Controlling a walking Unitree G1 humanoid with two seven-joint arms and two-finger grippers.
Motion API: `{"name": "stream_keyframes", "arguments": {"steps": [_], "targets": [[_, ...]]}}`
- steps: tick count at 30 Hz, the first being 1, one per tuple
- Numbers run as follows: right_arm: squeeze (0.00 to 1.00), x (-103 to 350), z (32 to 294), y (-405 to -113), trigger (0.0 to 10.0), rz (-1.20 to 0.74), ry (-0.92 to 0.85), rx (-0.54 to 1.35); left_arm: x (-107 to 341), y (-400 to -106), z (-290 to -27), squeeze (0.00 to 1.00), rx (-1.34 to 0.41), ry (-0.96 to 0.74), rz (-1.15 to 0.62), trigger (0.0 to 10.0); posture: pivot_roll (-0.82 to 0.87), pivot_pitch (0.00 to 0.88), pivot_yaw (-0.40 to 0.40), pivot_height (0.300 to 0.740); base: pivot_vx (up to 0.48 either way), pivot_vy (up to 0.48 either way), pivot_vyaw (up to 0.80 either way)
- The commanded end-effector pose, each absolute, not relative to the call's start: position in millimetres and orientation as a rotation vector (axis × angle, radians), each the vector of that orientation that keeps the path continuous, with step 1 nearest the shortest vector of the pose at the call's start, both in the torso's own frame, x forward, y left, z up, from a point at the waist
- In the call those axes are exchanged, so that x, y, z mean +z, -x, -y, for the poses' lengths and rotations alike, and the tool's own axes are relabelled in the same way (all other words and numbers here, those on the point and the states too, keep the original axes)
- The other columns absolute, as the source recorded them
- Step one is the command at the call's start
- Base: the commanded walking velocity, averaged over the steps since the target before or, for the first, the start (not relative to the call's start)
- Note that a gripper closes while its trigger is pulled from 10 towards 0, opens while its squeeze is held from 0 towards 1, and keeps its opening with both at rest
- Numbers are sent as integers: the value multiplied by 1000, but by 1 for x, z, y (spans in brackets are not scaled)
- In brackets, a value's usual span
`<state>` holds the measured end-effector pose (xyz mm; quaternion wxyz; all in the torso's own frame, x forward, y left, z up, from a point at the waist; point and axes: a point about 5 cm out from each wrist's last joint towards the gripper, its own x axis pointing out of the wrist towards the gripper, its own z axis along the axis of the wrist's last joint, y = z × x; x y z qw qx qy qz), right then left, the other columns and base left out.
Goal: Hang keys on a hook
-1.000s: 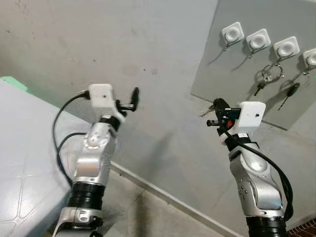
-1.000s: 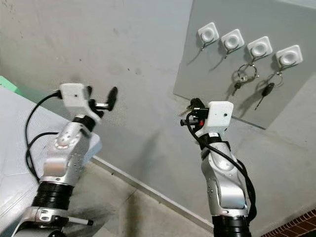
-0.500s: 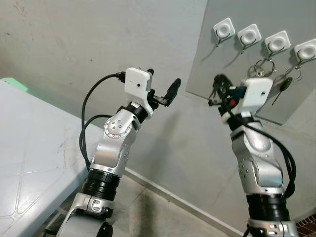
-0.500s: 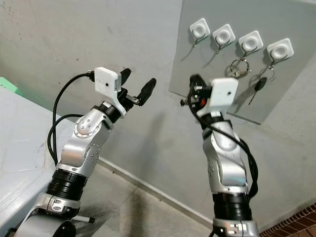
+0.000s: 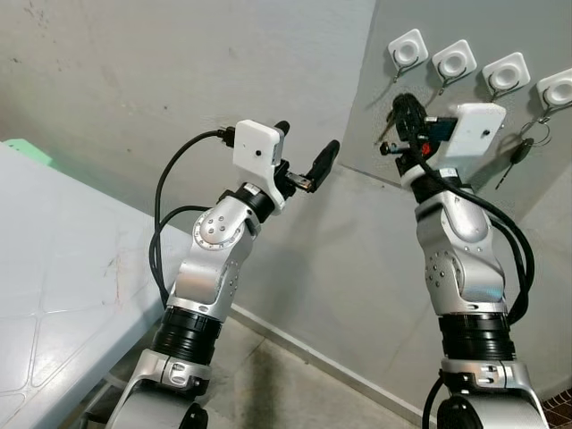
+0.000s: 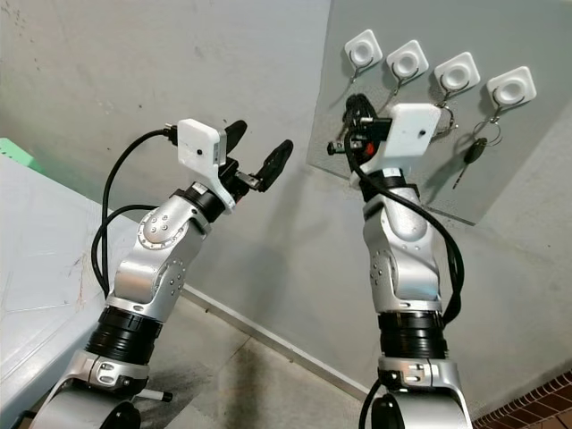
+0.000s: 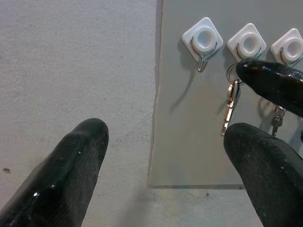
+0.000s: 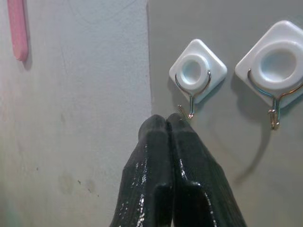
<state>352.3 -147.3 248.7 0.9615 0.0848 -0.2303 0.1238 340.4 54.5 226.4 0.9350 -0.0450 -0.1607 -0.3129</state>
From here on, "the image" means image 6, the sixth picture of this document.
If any black car key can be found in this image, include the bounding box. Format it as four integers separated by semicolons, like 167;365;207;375
454;107;503;190

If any green plastic object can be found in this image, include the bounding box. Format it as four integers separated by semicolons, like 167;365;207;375
0;136;37;173

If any white square table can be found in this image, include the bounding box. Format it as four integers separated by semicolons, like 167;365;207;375
0;156;144;429

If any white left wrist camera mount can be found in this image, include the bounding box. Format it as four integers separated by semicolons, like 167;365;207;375
177;118;239;212

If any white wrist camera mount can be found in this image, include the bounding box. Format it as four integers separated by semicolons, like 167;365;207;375
383;103;442;164
177;118;239;212

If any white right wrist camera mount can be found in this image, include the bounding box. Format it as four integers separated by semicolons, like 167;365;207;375
383;103;442;164

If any white square wall hook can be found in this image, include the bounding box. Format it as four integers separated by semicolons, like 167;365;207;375
487;66;537;122
433;52;481;108
344;29;383;83
386;39;430;92

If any grey wall board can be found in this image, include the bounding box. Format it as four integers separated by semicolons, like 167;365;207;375
307;0;572;226

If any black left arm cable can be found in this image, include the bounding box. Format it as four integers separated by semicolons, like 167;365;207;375
91;127;181;301

